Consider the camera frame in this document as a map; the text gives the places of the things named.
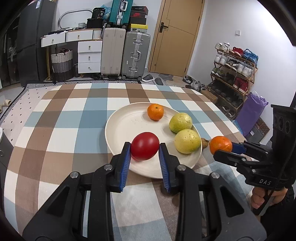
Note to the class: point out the purple bag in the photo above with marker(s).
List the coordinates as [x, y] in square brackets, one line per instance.
[250, 112]

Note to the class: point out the checkered tablecloth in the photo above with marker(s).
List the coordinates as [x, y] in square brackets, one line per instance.
[58, 130]

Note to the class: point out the wooden door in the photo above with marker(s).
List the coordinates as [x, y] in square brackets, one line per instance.
[175, 37]

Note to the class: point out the white drawer desk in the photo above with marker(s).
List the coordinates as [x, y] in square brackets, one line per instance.
[86, 45]

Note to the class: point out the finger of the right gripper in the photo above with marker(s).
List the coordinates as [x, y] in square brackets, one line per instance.
[238, 148]
[228, 158]

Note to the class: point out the silver grey suitcase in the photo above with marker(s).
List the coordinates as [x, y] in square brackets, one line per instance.
[135, 55]

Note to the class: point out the person right hand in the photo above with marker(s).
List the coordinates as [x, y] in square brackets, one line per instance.
[257, 198]

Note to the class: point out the stacked shoe boxes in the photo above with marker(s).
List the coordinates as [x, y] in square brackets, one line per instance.
[138, 19]

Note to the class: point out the yellow-green guava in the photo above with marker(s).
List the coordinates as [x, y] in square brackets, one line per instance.
[179, 122]
[187, 141]

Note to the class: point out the grey slippers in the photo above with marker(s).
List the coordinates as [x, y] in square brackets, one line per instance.
[150, 78]

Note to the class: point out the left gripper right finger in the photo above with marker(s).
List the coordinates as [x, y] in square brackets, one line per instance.
[168, 165]

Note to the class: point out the wooden shoe rack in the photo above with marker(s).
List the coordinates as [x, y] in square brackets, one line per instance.
[232, 77]

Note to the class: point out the red tomato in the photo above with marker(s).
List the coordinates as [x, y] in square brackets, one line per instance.
[144, 146]

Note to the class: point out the beige suitcase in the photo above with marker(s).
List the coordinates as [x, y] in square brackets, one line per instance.
[112, 51]

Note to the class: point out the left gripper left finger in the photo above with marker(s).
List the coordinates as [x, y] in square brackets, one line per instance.
[121, 164]

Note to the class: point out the large orange tangerine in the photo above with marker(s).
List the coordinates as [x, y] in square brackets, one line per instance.
[220, 143]

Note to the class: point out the woven laundry basket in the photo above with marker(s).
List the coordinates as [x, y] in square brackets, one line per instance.
[62, 63]

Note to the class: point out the small orange tangerine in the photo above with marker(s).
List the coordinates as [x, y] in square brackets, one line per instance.
[155, 111]

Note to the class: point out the teal suitcase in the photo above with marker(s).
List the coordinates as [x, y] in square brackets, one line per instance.
[120, 13]

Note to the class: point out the black refrigerator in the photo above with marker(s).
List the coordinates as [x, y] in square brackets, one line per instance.
[35, 21]

